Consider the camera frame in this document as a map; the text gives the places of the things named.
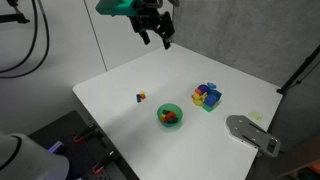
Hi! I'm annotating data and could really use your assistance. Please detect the grey metal mounting plate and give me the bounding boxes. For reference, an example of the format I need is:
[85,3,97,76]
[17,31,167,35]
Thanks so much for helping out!
[225,114,282,159]

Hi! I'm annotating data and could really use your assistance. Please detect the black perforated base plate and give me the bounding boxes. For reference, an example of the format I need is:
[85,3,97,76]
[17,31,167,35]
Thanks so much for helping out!
[27,110,141,180]

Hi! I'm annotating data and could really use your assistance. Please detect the yellow toy pieces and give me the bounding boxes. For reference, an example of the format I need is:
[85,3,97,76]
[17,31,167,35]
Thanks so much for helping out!
[191,92,208,108]

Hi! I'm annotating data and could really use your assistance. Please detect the light blue toy piece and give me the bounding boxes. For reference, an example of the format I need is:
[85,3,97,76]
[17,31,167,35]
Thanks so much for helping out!
[206,81,218,91]

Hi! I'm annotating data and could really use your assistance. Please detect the orange container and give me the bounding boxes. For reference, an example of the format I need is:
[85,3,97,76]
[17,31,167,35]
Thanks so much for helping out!
[308,161,320,175]

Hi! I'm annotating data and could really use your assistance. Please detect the black tripod pole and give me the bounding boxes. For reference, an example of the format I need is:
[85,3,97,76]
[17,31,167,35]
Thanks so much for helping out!
[276,44,320,95]

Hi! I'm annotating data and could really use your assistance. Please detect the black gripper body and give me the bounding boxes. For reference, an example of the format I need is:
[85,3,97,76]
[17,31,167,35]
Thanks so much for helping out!
[129,0,165,27]

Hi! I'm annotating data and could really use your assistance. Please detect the red block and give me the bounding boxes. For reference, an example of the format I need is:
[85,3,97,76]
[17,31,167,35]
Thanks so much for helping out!
[166,111,178,121]

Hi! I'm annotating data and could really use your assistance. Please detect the black cable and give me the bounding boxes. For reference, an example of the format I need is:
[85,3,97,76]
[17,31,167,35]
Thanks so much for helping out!
[0,0,51,80]
[0,0,38,74]

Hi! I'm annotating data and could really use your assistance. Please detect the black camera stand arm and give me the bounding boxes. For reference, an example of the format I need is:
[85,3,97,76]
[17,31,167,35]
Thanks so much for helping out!
[0,0,31,25]

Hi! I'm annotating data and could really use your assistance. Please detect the green bowl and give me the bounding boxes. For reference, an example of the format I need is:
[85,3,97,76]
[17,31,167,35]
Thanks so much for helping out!
[156,102,184,131]

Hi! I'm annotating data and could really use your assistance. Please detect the orange black clamp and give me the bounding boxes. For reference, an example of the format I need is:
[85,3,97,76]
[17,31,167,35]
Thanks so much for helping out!
[91,150,116,176]
[73,123,99,145]

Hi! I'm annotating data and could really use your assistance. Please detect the yellow sticky note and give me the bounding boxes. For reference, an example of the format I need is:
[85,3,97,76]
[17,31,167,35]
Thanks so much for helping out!
[247,110,265,122]

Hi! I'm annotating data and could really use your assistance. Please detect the large blue cube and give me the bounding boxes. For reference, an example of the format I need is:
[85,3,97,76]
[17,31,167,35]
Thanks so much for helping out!
[203,93,219,107]

